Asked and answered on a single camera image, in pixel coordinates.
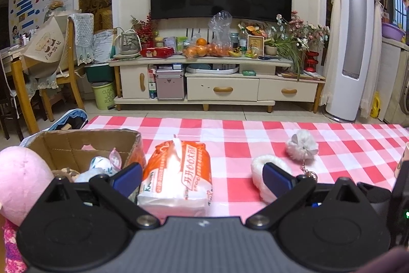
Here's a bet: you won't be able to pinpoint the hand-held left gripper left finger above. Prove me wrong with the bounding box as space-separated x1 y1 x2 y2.
43 162 160 230

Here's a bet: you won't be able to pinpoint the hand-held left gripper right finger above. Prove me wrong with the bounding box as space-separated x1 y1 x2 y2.
244 162 365 230

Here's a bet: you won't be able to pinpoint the floral cloth pouch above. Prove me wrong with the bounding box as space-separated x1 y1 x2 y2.
75 148 123 182

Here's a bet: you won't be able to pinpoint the orange tissue pack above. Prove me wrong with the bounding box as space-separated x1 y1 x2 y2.
137 135 213 217

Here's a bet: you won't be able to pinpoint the brown cardboard box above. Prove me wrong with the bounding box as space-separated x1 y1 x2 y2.
21 130 143 184

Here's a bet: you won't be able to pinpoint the person's right forearm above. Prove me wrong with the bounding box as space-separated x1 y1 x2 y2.
361 244 409 273

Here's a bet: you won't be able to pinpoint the red checkered tablecloth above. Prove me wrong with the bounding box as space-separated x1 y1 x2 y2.
0 115 409 273

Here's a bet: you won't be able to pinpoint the blue fabric bag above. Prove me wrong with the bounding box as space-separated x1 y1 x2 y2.
48 108 88 132

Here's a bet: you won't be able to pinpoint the light green trash can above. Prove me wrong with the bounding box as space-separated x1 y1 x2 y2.
92 81 116 110

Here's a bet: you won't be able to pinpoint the pink storage case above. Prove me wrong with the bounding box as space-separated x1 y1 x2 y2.
155 68 186 100

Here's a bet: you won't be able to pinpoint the cream television cabinet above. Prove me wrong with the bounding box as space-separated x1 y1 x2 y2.
109 54 326 114

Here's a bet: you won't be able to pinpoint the pink plush toy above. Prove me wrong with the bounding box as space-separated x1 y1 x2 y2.
0 146 55 227

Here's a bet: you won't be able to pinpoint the dark green bin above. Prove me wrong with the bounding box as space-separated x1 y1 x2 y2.
86 63 114 83

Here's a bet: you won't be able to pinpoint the red vase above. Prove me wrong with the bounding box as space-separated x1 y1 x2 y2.
303 51 320 73

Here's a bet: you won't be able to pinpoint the white round tray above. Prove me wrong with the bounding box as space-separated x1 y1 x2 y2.
186 63 240 74

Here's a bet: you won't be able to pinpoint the green potted plant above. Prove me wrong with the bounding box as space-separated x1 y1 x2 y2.
265 33 304 75

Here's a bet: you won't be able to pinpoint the red snack packet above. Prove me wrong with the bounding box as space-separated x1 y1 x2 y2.
140 47 175 58

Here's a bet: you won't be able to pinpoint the pink knitted cloth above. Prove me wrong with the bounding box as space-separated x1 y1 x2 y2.
3 220 31 273

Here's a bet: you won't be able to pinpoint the white paper document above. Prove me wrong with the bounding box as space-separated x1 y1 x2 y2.
93 29 116 64

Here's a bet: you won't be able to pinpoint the glass kettle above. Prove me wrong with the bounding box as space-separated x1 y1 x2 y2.
114 27 141 55

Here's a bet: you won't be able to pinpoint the wooden chair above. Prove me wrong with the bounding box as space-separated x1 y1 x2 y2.
11 13 95 134

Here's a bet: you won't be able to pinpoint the bag of oranges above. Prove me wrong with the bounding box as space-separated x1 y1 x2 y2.
184 38 231 58

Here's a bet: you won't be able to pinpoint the white lace cloth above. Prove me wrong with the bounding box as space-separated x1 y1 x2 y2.
68 13 95 64

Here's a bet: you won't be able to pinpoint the red berry branches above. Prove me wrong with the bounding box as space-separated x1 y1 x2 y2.
131 15 157 50

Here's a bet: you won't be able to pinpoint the pink dried flowers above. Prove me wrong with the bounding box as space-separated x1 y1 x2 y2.
276 11 330 51

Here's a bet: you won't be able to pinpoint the beige tote bag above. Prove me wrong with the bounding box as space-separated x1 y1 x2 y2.
24 16 66 79

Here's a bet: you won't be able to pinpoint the white standing air conditioner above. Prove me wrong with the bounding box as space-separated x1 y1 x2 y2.
323 0 376 123

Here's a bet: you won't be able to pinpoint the clear plastic bag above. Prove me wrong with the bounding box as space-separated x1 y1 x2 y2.
208 11 232 46

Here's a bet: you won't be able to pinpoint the purple basin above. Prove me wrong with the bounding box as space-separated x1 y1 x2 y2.
382 23 406 40

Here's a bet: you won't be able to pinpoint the white fluffy pompom keychain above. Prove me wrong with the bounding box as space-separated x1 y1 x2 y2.
251 155 294 205

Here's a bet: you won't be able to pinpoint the wooden photo frame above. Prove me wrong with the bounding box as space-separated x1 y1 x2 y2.
247 35 265 57

